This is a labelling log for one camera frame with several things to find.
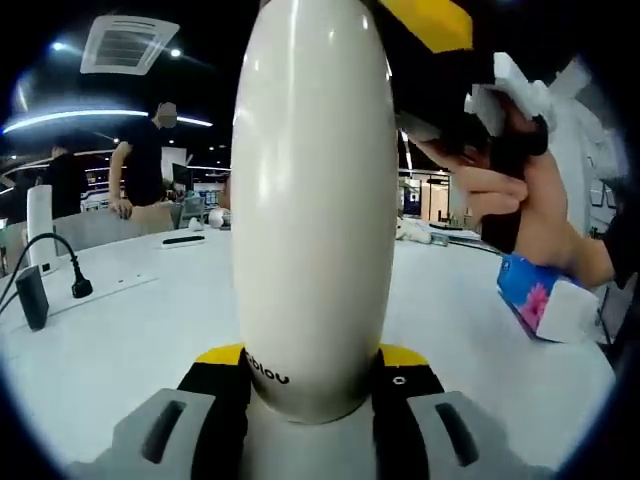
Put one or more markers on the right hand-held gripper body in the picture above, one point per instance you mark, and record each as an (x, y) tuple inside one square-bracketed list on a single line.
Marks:
[(510, 82)]

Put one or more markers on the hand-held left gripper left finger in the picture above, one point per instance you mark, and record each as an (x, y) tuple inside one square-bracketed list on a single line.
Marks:
[(150, 440)]

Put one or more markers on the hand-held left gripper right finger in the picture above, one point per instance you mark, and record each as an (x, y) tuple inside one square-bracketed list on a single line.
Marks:
[(450, 440)]

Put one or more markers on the white water cup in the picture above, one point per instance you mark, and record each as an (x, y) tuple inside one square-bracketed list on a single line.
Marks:
[(312, 200)]

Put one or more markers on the person's right hand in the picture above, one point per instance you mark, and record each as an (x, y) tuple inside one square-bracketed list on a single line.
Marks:
[(545, 210)]

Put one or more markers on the white table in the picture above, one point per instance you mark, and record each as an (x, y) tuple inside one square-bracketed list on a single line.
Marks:
[(150, 350)]

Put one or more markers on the white power strip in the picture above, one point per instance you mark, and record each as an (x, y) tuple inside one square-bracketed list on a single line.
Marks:
[(105, 292)]

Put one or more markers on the white game controller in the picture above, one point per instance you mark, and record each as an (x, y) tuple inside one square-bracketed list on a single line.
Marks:
[(415, 231)]

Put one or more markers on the blue tissue pack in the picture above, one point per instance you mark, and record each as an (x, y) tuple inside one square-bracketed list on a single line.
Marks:
[(530, 295)]

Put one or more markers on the black power adapter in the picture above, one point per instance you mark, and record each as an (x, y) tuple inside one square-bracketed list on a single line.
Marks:
[(32, 300)]

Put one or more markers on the black remote control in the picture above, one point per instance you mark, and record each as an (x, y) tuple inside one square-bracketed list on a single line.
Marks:
[(182, 241)]

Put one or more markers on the person's black shirt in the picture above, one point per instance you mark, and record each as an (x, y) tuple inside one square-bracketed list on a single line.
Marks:
[(625, 250)]

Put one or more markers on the grey desk partition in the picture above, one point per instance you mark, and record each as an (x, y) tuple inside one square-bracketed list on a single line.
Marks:
[(100, 227)]

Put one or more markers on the white computer mouse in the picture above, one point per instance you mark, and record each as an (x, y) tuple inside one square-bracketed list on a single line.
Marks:
[(196, 225)]

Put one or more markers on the white round speaker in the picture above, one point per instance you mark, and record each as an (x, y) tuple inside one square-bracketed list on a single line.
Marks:
[(216, 218)]

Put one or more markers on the ceiling air conditioner vent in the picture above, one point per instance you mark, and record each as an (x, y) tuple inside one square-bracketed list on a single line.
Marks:
[(127, 45)]

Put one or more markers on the curved ceiling light strip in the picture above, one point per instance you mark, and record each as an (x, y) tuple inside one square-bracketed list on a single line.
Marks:
[(90, 117)]

